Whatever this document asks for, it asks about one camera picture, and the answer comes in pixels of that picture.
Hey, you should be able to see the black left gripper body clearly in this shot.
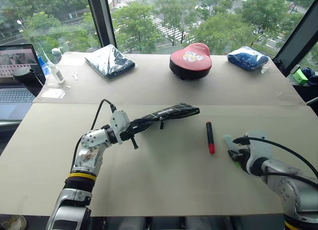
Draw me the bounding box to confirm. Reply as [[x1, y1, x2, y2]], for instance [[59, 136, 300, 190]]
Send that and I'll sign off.
[[120, 127, 136, 142]]

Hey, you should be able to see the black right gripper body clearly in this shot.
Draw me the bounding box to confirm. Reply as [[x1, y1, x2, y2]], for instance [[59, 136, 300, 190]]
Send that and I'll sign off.
[[237, 148, 251, 168]]

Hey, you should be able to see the green highlighter pale cap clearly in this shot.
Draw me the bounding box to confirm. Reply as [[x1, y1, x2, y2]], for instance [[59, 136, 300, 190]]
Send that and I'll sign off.
[[223, 134, 243, 169]]

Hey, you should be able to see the black grid pouch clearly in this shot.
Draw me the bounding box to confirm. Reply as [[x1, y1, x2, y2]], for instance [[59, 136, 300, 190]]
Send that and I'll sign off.
[[129, 102, 201, 137]]

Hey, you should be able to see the red marker black barrel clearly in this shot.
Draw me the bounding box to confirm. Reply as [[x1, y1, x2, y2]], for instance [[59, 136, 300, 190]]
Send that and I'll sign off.
[[205, 121, 216, 155]]

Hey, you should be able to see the bagged dark blue cloth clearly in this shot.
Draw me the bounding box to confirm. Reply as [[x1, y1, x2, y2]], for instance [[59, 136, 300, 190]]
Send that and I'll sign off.
[[83, 44, 136, 79]]

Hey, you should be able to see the red lidded black container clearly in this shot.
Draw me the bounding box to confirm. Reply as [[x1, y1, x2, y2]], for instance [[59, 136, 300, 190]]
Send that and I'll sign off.
[[169, 42, 213, 80]]

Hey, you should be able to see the bagged blue white cloth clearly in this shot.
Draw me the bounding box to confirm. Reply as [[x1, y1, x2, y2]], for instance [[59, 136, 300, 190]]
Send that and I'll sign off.
[[227, 46, 270, 72]]

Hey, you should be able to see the clear plastic bag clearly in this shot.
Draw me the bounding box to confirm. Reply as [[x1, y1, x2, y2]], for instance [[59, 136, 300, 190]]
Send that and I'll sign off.
[[40, 84, 72, 100]]

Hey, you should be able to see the green box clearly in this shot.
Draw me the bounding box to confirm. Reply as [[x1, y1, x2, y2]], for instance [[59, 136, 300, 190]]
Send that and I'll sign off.
[[291, 68, 309, 85]]

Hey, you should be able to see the white nozzle tube bottle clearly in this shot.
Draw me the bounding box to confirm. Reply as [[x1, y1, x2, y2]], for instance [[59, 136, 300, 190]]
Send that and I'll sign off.
[[37, 42, 66, 85]]

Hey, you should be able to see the dark blue crumpled cloth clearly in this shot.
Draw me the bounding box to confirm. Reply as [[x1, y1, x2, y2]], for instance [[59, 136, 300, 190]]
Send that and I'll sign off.
[[301, 67, 318, 86]]

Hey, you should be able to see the blue packet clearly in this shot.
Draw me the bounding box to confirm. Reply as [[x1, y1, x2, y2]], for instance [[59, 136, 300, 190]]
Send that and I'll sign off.
[[39, 56, 52, 77]]

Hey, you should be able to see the clear bottle green cap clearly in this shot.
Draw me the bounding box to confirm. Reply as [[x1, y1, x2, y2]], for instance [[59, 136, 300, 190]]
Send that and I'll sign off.
[[51, 47, 63, 66]]

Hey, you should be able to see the black window pillar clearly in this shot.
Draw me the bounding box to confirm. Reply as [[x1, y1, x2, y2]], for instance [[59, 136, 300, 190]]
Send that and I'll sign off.
[[85, 0, 118, 48]]

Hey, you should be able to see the black cylindrical flask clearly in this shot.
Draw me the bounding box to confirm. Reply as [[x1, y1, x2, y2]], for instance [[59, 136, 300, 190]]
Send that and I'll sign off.
[[12, 67, 46, 97]]

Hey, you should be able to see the open laptop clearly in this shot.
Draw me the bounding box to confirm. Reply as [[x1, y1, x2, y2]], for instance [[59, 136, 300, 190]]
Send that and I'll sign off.
[[0, 43, 47, 122]]

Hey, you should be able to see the round pale object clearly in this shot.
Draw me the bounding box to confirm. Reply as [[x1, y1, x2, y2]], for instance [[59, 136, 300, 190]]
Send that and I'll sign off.
[[0, 214, 28, 230]]

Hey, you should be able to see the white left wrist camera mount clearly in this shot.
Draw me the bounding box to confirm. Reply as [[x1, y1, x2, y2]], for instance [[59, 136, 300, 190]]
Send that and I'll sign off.
[[109, 110, 131, 145]]

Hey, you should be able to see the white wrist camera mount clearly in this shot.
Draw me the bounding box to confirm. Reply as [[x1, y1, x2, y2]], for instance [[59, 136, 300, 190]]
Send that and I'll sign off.
[[244, 130, 273, 164], [109, 110, 131, 145]]

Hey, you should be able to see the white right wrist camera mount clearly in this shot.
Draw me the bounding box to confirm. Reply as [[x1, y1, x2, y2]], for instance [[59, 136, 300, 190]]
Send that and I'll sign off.
[[244, 130, 273, 164]]

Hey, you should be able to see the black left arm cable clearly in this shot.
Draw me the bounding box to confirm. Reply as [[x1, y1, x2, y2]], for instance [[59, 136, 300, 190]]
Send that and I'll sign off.
[[70, 98, 117, 172]]

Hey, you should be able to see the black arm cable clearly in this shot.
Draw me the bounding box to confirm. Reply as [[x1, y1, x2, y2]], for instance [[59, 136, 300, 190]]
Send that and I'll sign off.
[[244, 136, 318, 181], [70, 98, 117, 172]]

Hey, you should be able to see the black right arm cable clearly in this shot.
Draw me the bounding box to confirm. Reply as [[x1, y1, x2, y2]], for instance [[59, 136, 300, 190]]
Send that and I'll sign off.
[[244, 136, 318, 181]]

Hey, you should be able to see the black slanted window frame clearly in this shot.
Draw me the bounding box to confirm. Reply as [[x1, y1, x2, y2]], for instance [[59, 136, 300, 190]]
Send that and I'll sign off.
[[271, 13, 318, 78]]

